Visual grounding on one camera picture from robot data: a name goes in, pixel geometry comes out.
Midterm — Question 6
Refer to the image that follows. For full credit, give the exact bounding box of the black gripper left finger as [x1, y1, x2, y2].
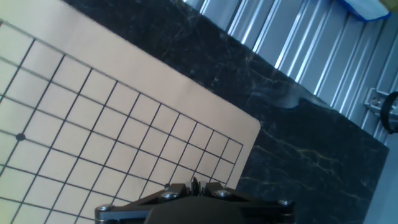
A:
[95, 179, 197, 224]

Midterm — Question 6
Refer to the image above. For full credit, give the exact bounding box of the yellow and blue box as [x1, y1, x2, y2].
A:
[337, 0, 392, 22]

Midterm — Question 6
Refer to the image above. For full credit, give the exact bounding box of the black ring on pole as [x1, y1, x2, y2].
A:
[379, 91, 398, 135]

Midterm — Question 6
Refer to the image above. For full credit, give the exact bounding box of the black marble pattern mat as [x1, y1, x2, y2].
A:
[62, 0, 390, 224]

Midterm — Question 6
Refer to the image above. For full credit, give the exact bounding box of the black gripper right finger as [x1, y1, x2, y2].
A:
[195, 180, 296, 224]

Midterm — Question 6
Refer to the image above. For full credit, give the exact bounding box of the tan go board mat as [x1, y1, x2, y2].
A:
[0, 0, 261, 224]

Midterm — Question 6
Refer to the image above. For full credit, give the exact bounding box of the black go stone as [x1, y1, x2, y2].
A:
[190, 176, 200, 196]

